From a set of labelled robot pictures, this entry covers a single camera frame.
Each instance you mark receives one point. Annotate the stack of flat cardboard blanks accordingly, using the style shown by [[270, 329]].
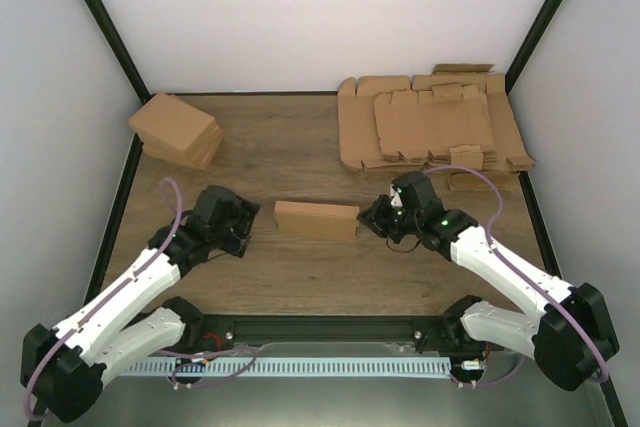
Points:
[[458, 115]]

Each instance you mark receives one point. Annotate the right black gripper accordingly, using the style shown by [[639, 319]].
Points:
[[374, 220]]

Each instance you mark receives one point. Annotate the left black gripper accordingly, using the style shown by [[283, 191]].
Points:
[[245, 213]]

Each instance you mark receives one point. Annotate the light blue slotted cable duct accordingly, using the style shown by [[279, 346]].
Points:
[[297, 367]]

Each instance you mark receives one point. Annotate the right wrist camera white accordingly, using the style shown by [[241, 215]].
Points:
[[395, 197]]

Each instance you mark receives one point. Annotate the cardboard box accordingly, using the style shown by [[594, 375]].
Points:
[[317, 221]]

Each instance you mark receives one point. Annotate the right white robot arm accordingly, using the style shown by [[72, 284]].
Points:
[[565, 329]]

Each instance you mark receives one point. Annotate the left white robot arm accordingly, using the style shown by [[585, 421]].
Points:
[[66, 367]]

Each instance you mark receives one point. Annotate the stack of folded cardboard boxes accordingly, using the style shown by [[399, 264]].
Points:
[[174, 131]]

